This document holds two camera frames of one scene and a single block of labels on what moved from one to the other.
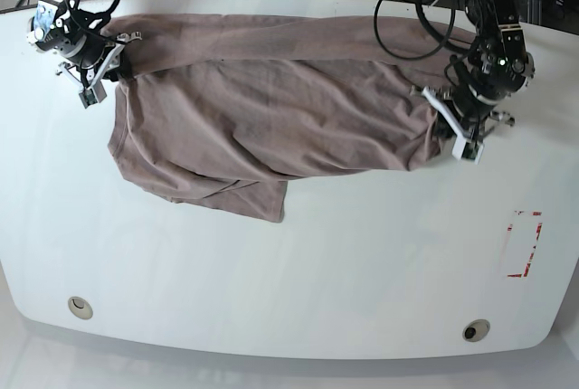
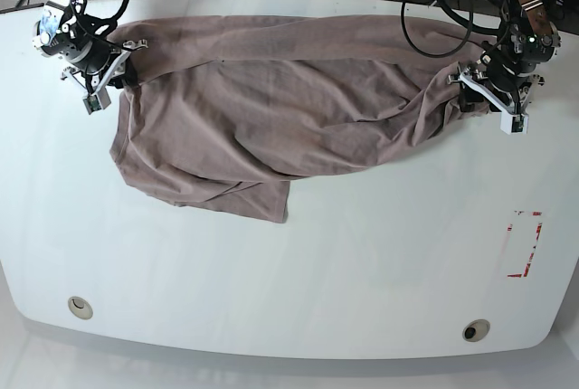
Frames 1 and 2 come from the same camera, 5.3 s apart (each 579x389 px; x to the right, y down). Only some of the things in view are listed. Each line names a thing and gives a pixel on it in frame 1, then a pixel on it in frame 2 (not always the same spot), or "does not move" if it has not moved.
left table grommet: [80, 308] does not move
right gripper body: [464, 116] -> [507, 91]
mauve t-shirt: [222, 109] does not move
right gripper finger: [441, 128] -> [469, 97]
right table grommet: [476, 330] does not move
